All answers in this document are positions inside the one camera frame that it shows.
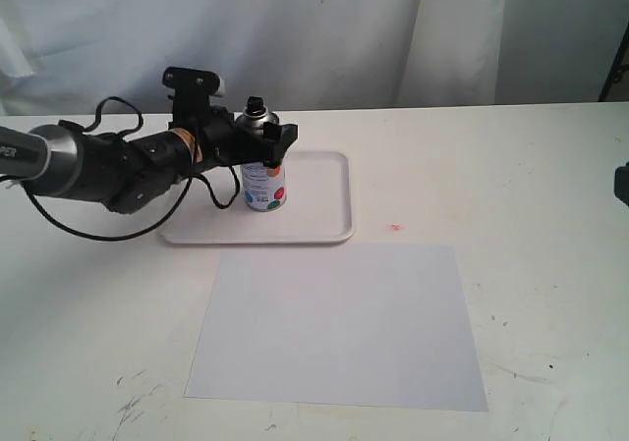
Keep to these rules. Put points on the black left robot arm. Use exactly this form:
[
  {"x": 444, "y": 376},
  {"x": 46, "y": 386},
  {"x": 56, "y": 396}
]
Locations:
[{"x": 63, "y": 160}]

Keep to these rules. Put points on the white paper sheet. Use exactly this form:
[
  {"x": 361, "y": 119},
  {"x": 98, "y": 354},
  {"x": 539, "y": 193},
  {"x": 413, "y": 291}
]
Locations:
[{"x": 371, "y": 325}]

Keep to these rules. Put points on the dark metal stand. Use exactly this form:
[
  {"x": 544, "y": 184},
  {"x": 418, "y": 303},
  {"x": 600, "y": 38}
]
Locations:
[{"x": 615, "y": 82}]

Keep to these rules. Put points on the white backdrop cloth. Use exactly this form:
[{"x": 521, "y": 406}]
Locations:
[{"x": 63, "y": 56}]

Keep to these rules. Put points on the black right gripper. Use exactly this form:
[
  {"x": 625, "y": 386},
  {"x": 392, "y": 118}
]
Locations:
[{"x": 621, "y": 182}]

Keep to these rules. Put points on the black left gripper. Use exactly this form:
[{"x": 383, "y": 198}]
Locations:
[{"x": 223, "y": 143}]

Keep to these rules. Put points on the white polka-dot spray can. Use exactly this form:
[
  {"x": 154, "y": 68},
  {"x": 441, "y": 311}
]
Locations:
[{"x": 264, "y": 186}]

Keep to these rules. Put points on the white plastic tray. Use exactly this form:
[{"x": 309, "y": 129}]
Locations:
[{"x": 318, "y": 209}]

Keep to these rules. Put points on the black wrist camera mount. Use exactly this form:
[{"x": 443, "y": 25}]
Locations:
[{"x": 191, "y": 93}]

